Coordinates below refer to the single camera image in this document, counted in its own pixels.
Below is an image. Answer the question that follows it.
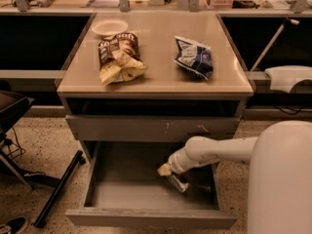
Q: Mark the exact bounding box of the white curved chair armrest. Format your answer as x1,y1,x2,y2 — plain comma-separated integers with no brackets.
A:
265,65,312,93

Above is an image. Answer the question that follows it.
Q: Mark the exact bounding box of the brown yellow chip bag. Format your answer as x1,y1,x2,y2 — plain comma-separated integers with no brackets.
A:
97,31,147,86

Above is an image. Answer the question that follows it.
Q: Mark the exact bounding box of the blue white chip bag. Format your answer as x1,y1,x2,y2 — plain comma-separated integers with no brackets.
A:
174,36,214,80

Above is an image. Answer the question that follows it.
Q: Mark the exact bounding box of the open grey middle drawer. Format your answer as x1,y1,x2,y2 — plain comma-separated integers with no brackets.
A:
66,142,237,229

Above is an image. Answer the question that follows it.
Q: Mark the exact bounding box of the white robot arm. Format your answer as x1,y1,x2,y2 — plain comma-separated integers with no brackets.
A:
158,121,312,234

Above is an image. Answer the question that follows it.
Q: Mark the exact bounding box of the silver redbull can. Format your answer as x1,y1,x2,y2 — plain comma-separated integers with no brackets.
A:
167,174,189,193

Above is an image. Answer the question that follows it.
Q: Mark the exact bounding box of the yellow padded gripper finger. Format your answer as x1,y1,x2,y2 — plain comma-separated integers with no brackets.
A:
157,163,172,176

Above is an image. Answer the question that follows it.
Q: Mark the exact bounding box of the black chair base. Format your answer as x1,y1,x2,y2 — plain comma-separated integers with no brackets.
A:
0,91,86,229

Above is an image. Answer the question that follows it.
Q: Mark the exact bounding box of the closed grey top drawer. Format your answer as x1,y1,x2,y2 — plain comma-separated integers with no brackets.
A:
66,115,240,142

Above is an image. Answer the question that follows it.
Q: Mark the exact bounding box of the white stick with black tip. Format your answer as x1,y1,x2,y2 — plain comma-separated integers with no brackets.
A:
250,18,300,71

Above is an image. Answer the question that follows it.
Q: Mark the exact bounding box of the grey drawer cabinet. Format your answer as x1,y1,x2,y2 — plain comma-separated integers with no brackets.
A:
54,11,255,161

